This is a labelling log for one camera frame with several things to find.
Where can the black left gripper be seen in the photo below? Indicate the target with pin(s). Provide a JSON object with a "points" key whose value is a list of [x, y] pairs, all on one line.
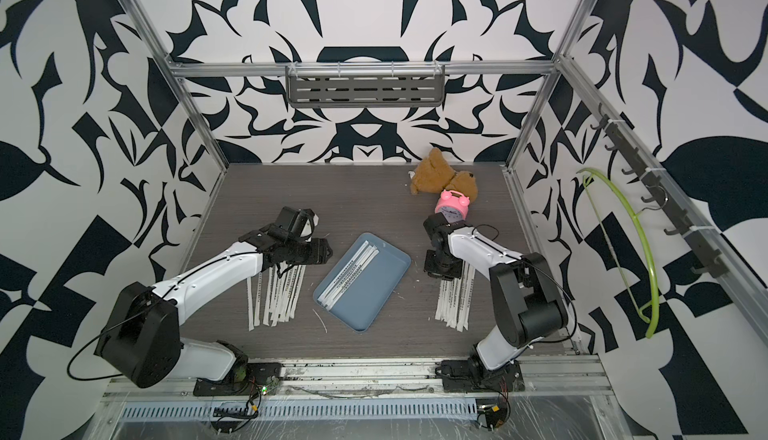
{"points": [[322, 253]]}

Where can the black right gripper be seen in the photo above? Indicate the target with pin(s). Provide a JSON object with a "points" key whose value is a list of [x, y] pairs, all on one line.
{"points": [[428, 265]]}

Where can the white straw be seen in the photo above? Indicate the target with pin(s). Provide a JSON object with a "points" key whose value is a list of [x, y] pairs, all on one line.
{"points": [[342, 274], [355, 278]]}

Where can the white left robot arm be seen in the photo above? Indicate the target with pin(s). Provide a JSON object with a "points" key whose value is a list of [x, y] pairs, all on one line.
{"points": [[142, 338]]}

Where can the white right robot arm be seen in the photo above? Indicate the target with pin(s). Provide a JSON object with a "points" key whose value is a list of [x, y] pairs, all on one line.
{"points": [[527, 302]]}

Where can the blue storage tray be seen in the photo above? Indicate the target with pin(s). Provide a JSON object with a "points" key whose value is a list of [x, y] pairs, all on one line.
{"points": [[361, 303]]}

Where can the right pile wrapped straw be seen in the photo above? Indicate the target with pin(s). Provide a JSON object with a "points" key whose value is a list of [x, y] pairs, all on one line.
{"points": [[454, 300]]}

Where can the pile wrapped straw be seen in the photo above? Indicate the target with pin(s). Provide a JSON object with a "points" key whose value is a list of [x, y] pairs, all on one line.
{"points": [[272, 295], [454, 300]]}

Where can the left pile wrapped straw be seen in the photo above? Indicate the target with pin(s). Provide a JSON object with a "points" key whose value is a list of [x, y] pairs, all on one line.
{"points": [[272, 295]]}

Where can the pink alarm clock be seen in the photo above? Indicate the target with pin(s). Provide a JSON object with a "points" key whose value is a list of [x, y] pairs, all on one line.
{"points": [[453, 204]]}

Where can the brown teddy bear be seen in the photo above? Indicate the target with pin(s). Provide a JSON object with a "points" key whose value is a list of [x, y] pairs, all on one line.
{"points": [[434, 175]]}

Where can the small white paper scrap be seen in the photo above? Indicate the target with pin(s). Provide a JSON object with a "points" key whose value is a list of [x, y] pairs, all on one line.
{"points": [[322, 322]]}

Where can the green clothes hanger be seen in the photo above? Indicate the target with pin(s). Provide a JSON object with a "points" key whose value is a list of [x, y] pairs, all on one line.
{"points": [[648, 311]]}

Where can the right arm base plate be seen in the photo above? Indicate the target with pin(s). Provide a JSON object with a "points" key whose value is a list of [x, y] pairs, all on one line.
{"points": [[464, 376]]}

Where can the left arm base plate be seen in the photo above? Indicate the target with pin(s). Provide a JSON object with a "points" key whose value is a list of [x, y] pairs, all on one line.
{"points": [[243, 379]]}

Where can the white cable duct strip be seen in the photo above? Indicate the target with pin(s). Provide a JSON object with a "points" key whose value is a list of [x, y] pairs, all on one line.
{"points": [[462, 409]]}

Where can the grey wall shelf rack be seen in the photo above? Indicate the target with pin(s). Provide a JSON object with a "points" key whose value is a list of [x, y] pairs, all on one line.
{"points": [[361, 85]]}

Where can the black wall hook rail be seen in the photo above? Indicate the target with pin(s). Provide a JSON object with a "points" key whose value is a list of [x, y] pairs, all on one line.
{"points": [[666, 195]]}

